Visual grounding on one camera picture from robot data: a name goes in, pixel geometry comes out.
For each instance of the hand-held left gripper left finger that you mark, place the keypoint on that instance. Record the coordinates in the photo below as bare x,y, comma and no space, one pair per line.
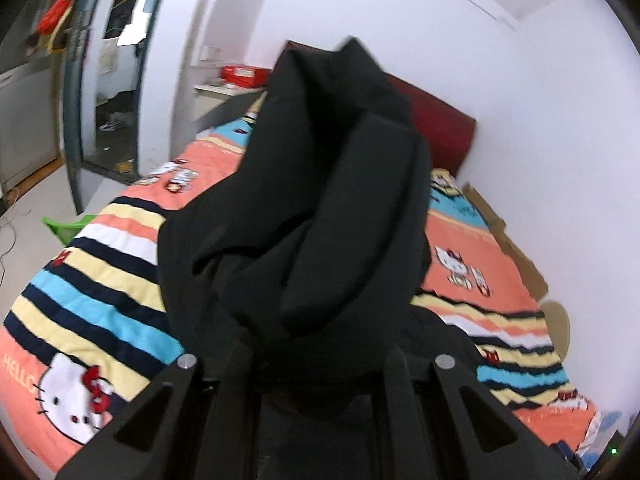
236,405

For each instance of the blue white cloth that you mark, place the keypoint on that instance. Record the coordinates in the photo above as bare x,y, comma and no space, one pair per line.
597,435

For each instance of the pair of shoes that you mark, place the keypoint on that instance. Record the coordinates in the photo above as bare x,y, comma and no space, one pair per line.
110,125

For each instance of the white cabinet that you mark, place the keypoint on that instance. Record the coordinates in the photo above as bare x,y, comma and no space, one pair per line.
25,125

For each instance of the dark red headboard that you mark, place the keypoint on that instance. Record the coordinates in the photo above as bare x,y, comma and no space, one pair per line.
442,130

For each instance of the striped cartoon cat blanket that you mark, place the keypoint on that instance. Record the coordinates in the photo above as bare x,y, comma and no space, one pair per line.
100,270

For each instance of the dark hanging garment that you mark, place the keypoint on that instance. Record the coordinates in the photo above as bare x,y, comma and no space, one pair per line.
119,16

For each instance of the red box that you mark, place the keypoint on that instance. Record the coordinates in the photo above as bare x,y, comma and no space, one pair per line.
245,76

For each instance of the black hooded sweatshirt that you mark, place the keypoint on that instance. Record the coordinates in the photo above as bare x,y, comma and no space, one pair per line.
310,210

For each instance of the green plastic stool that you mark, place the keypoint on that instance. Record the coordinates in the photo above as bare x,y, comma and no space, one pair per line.
65,228

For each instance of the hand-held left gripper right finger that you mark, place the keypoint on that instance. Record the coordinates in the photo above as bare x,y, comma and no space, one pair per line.
400,402

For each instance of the white nightstand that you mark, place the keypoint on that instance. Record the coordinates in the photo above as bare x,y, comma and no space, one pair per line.
210,101

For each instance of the white wall switch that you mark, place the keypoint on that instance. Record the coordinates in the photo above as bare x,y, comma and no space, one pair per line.
206,54

